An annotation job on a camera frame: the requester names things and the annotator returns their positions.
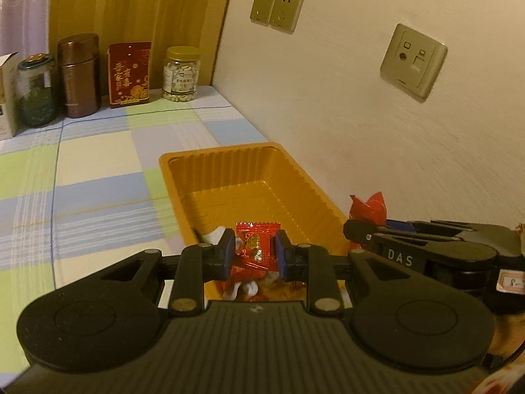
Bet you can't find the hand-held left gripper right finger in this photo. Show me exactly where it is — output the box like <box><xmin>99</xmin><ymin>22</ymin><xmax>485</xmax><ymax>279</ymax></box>
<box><xmin>275</xmin><ymin>230</ymin><xmax>415</xmax><ymax>316</ymax></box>

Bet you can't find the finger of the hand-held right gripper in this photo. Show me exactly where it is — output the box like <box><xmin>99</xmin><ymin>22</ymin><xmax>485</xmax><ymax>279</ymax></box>
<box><xmin>344</xmin><ymin>218</ymin><xmax>423</xmax><ymax>274</ymax></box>
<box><xmin>386</xmin><ymin>219</ymin><xmax>468</xmax><ymax>241</ymax></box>

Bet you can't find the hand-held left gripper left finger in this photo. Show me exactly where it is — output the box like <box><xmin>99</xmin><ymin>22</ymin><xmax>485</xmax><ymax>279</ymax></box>
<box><xmin>96</xmin><ymin>229</ymin><xmax>237</xmax><ymax>317</ymax></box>

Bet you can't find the small red snack packet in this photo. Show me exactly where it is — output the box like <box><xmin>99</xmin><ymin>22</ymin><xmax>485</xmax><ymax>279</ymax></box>
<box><xmin>236</xmin><ymin>222</ymin><xmax>282</xmax><ymax>274</ymax></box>

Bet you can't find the red candy wrapper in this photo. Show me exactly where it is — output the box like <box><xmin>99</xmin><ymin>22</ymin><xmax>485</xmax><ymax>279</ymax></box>
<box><xmin>348</xmin><ymin>191</ymin><xmax>388</xmax><ymax>226</ymax></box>

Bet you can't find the dark red white snack packet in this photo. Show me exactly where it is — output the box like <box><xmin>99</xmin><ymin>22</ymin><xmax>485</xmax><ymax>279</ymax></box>
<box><xmin>221</xmin><ymin>269</ymin><xmax>263</xmax><ymax>301</ymax></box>

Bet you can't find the orange plastic tray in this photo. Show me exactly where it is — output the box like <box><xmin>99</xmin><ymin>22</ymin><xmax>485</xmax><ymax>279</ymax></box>
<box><xmin>158</xmin><ymin>142</ymin><xmax>354</xmax><ymax>310</ymax></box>

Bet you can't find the clear plastic nut jar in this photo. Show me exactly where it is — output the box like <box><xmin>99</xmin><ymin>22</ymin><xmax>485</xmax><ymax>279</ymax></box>
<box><xmin>162</xmin><ymin>46</ymin><xmax>201</xmax><ymax>103</ymax></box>

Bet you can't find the red gift box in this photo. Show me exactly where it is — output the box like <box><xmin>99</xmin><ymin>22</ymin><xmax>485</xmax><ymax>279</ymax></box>
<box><xmin>107</xmin><ymin>41</ymin><xmax>152</xmax><ymax>108</ymax></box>

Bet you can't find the brown metal canister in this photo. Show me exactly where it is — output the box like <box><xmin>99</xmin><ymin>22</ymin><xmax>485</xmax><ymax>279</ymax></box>
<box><xmin>56</xmin><ymin>33</ymin><xmax>102</xmax><ymax>119</ymax></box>

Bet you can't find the green glass jar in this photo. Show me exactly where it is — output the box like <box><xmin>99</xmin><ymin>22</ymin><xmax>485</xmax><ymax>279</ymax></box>
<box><xmin>16</xmin><ymin>53</ymin><xmax>58</xmax><ymax>127</ymax></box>

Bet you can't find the white carton box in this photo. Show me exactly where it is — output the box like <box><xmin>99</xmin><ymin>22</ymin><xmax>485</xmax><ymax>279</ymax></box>
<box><xmin>0</xmin><ymin>52</ymin><xmax>20</xmax><ymax>140</ymax></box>

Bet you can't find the pink sheer curtain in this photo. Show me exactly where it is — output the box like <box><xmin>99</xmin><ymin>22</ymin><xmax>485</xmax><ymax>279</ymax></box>
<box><xmin>0</xmin><ymin>0</ymin><xmax>54</xmax><ymax>62</ymax></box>

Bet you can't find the beige network wall panel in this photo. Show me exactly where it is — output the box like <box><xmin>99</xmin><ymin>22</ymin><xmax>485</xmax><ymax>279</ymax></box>
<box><xmin>379</xmin><ymin>23</ymin><xmax>449</xmax><ymax>100</ymax></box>

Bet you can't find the beige wall socket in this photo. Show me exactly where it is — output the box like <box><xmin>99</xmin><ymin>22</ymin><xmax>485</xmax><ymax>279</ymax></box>
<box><xmin>269</xmin><ymin>0</ymin><xmax>305</xmax><ymax>33</ymax></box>
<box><xmin>250</xmin><ymin>0</ymin><xmax>277</xmax><ymax>25</ymax></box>

